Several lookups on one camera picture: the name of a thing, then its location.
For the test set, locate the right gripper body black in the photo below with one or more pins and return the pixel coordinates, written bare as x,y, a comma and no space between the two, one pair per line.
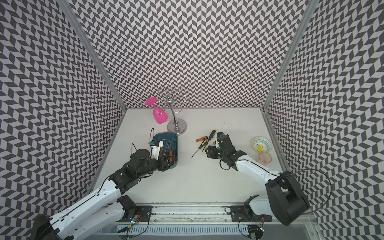
217,153

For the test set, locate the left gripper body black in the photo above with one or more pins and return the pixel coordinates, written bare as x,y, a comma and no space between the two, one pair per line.
153,165

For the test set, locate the black yellow phillips screwdriver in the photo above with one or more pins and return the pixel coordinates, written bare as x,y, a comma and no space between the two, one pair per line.
202,145

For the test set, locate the orange black large screwdriver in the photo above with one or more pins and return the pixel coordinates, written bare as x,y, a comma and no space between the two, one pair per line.
170,157

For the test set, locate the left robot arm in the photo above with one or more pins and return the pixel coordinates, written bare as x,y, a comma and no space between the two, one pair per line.
107,204

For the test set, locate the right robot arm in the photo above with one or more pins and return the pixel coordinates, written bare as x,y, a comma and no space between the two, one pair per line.
286,199

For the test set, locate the black yellow long screwdriver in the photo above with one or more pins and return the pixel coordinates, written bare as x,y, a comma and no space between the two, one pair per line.
209,138

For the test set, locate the teal plastic storage box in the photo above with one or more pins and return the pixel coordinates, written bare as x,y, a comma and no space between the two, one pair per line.
170,143

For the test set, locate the patterned ceramic bowl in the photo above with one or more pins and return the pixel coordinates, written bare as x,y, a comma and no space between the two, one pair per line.
261,144

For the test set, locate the pink transparent cup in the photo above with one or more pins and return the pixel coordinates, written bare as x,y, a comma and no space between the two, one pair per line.
265,158

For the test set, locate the pink plastic wine glass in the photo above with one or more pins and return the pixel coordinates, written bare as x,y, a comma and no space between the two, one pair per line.
159,114

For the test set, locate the chrome glass holder stand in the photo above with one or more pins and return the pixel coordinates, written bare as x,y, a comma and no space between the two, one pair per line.
173,100

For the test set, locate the small orange handle screwdriver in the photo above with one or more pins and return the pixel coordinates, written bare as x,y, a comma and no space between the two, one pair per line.
201,139

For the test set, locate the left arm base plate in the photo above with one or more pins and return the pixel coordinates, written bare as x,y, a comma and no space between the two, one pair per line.
139,213

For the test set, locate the aluminium front rail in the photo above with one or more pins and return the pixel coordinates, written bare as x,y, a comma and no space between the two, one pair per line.
167,215

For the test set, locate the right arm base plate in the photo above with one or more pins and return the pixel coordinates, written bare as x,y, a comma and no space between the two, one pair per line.
238,213

